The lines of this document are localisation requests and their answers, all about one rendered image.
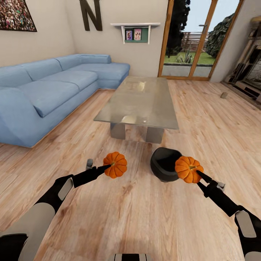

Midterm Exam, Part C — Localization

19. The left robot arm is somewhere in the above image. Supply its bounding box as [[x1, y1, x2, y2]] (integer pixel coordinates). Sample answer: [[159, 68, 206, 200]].
[[0, 158, 111, 261]]

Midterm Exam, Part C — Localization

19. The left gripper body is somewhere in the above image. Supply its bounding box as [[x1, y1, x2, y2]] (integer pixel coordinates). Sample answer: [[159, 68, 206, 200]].
[[80, 166, 99, 185]]

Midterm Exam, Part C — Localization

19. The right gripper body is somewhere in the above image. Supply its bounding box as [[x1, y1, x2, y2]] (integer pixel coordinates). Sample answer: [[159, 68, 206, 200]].
[[204, 181, 230, 207]]

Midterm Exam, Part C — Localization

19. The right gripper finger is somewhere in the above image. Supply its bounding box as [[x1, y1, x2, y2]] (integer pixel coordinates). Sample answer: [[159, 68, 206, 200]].
[[196, 170, 217, 185], [197, 182, 207, 192]]

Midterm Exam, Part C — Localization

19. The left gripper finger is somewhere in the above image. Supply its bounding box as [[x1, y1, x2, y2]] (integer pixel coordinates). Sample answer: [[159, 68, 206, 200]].
[[97, 165, 111, 175]]

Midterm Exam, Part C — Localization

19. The cauldron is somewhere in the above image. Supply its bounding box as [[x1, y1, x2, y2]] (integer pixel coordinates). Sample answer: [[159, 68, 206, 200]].
[[150, 147, 182, 182]]

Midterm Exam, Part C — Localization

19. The pumpkin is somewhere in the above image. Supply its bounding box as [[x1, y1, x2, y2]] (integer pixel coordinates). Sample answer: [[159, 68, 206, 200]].
[[175, 155, 204, 183], [103, 151, 127, 179]]

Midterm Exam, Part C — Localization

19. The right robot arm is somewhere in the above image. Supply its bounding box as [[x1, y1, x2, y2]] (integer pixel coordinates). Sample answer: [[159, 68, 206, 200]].
[[196, 170, 261, 261]]

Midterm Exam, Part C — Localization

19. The pillar candle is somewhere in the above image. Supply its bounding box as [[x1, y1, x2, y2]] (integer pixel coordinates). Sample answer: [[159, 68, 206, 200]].
[[220, 92, 227, 99]]

